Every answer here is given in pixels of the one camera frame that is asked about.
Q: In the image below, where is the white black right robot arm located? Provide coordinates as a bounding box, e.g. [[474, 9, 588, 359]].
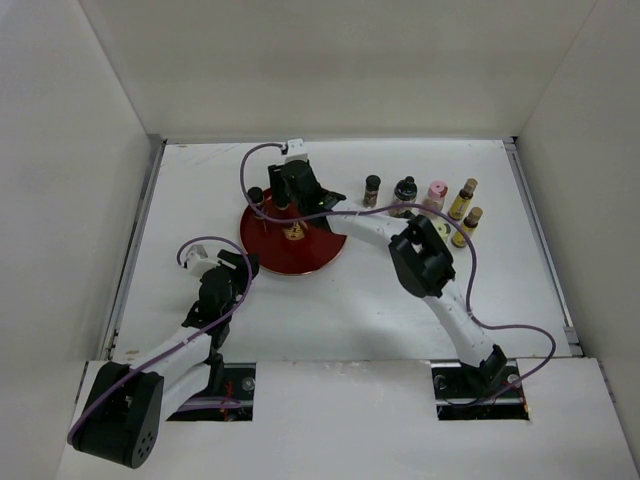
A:
[[268, 160, 507, 396]]

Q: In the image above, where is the back yellow sauce bottle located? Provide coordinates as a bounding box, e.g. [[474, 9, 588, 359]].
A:
[[447, 178, 478, 221]]

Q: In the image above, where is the metal table rail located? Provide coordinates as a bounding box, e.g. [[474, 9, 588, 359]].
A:
[[502, 137, 584, 357], [96, 134, 167, 360]]

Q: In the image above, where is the red round tray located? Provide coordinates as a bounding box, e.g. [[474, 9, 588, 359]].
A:
[[239, 206, 346, 276]]

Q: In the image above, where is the right metal table rail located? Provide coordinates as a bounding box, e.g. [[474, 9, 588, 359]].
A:
[[502, 137, 584, 357]]

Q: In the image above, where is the pink-cap spice jar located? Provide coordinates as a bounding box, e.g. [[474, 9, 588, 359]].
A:
[[422, 180, 448, 220]]

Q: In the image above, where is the yellow-cap spice jar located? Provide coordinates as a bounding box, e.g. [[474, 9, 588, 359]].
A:
[[433, 222, 451, 243]]

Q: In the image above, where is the yellow sauce bottle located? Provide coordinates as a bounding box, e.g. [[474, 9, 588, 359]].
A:
[[451, 207, 483, 248], [447, 178, 478, 221]]

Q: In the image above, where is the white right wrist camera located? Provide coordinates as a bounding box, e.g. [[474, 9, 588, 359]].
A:
[[280, 138, 308, 163]]

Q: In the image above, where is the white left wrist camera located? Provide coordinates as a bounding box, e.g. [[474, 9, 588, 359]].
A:
[[183, 244, 216, 278]]

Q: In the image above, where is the front yellow sauce bottle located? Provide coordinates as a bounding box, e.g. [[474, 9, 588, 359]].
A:
[[451, 207, 483, 248]]

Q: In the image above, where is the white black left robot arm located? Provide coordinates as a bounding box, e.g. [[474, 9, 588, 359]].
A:
[[67, 250, 259, 469]]

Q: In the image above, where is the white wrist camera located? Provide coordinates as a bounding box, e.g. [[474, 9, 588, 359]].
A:
[[183, 244, 216, 278], [280, 138, 308, 163]]

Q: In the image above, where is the small black-cap spice bottle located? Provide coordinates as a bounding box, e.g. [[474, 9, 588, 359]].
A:
[[247, 186, 266, 221], [363, 174, 381, 208], [272, 195, 291, 211]]

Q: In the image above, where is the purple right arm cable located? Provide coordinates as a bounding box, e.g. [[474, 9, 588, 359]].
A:
[[239, 141, 559, 401]]

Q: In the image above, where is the back black-knob spice jar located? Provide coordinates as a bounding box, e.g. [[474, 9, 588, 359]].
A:
[[389, 176, 418, 218]]

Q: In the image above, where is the left metal table rail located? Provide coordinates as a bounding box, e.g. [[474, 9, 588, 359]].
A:
[[96, 134, 167, 360]]

